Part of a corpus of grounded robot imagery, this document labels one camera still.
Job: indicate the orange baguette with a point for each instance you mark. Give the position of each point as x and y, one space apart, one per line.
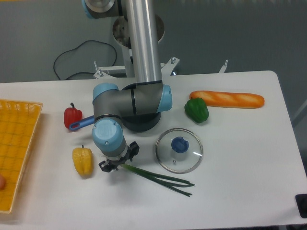
229 99

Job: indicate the yellow bell pepper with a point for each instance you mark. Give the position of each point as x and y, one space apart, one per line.
83 161

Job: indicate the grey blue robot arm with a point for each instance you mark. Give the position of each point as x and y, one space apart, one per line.
108 136

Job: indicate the green onion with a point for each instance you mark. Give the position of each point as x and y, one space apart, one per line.
169 182

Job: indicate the black corner device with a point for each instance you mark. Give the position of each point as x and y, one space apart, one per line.
301 201

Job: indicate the white middle mounting bracket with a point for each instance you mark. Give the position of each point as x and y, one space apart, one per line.
168 69

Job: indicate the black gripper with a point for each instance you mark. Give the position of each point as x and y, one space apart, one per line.
113 162

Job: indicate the glass pot lid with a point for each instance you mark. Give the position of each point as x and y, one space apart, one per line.
179 150

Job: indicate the white right mounting bracket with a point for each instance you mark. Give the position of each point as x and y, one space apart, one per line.
223 67

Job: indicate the green bell pepper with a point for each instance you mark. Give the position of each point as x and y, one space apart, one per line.
196 109

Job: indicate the red bell pepper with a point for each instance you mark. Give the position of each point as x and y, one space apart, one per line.
71 115

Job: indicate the dark saucepan blue handle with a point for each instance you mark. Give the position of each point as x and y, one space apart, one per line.
144 122

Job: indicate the yellow woven basket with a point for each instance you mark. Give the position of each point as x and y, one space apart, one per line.
18 121

